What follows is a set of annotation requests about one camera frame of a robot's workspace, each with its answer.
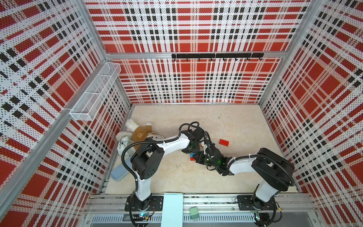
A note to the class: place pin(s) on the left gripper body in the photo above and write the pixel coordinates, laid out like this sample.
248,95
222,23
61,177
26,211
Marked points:
195,149

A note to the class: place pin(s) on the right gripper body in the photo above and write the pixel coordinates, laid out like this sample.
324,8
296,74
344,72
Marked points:
203,160

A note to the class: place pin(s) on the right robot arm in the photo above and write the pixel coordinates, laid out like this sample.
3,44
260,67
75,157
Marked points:
276,172

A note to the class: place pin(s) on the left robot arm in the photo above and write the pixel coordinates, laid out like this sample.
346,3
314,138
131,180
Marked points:
142,159

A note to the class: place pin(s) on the white teddy bear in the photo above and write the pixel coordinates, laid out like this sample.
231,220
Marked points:
138,133

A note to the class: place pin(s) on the green terminal connector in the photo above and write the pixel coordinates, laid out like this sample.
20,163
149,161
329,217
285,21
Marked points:
194,213

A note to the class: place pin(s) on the white alarm clock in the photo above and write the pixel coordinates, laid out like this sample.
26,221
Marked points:
123,143

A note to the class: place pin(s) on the pale green upright panel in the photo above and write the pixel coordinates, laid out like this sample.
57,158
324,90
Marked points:
172,212

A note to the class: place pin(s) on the light blue case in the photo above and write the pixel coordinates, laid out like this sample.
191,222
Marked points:
118,173

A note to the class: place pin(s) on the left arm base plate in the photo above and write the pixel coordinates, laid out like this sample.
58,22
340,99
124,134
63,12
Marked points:
152,203

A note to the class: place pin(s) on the black hook rail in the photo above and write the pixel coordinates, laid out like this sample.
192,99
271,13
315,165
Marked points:
218,55

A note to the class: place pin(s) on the white wire mesh basket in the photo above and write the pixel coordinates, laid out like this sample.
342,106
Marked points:
91,100

